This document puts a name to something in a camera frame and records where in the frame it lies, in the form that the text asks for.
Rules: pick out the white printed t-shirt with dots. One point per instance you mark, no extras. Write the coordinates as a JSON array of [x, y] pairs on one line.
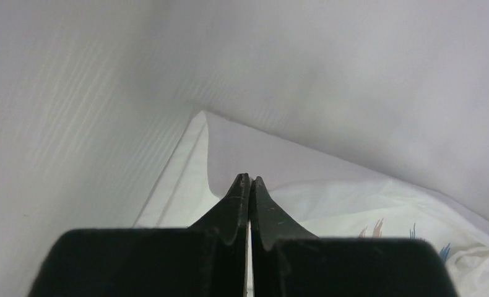
[[326, 195]]

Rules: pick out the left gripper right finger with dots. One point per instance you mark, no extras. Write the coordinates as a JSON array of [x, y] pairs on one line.
[[288, 260]]

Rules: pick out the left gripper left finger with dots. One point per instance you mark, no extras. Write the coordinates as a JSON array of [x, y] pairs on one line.
[[208, 258]]

